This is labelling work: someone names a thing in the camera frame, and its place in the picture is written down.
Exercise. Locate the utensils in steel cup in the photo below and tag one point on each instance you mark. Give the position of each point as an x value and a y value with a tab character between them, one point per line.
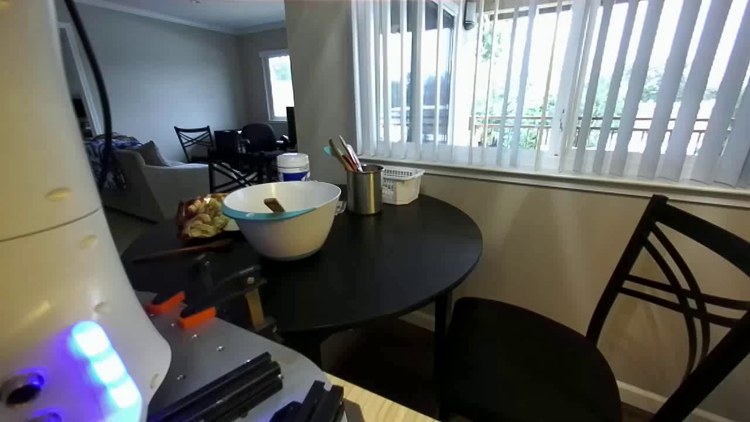
346	156

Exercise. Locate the wooden spoon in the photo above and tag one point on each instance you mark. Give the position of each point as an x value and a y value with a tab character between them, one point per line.
273	204

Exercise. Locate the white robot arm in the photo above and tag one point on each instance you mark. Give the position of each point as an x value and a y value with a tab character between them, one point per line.
76	344

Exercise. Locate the white plastic basket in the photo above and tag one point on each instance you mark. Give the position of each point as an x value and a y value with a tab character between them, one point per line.
402	185

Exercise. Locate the white blue canister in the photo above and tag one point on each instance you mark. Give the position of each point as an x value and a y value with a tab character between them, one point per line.
293	168

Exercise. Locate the black background chair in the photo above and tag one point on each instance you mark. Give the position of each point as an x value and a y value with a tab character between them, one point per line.
195	141

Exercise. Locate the white vertical blinds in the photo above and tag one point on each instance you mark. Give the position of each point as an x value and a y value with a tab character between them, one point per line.
647	90

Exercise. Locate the metal mounting plate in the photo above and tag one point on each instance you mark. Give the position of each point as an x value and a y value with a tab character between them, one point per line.
229	374

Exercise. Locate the steel utensil cup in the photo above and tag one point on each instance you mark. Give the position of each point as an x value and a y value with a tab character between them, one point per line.
365	190

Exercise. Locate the grey sofa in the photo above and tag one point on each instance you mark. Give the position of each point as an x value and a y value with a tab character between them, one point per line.
154	190

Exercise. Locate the round black table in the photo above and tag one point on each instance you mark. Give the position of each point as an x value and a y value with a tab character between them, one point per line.
369	270

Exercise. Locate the crunchy curls snack bag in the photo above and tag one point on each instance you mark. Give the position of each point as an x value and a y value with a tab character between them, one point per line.
205	219

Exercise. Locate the white mixing bowl teal rim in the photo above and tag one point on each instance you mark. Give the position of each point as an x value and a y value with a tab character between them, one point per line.
300	231

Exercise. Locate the orange clamp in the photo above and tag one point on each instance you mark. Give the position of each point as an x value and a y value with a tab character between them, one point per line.
183	310

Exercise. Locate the black dining chair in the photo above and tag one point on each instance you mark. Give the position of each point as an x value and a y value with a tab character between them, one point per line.
511	364

